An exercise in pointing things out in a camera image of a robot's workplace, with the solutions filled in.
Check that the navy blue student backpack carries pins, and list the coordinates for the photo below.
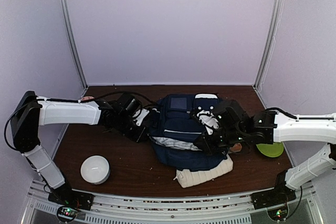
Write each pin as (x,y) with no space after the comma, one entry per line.
(173,131)

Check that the aluminium frame post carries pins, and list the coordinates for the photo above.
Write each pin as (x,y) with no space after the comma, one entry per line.
(72,43)
(270,40)

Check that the pink patterned small bowl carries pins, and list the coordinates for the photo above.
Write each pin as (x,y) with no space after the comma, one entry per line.
(87,98)

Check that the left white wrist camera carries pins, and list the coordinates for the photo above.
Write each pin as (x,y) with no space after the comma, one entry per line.
(139,116)

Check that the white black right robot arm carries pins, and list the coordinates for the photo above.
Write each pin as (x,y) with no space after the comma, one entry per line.
(274,125)

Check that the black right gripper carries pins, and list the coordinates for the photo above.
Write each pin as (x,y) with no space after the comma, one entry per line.
(206,144)

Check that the white ceramic bowl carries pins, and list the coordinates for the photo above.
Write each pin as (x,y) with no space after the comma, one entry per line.
(95,170)

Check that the white front rail frame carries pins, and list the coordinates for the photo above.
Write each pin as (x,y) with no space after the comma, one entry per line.
(231,208)

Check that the right aluminium frame post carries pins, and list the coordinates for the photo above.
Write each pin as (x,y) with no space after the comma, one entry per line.
(270,40)

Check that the left aluminium frame post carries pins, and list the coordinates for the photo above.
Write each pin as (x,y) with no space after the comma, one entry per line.
(72,43)

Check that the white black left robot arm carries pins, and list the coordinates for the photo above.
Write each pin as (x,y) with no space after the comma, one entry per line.
(34,115)

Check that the green plate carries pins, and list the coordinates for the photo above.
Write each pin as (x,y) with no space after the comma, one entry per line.
(271,150)

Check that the orange treehouse paperback book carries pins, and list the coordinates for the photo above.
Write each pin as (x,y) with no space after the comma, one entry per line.
(237,148)

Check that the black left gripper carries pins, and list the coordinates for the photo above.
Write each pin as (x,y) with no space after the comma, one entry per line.
(136,137)

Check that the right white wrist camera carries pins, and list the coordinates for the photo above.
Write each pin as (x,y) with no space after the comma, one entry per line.
(208,120)

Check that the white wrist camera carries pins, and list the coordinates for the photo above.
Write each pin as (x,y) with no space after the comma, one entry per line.
(208,120)
(139,116)

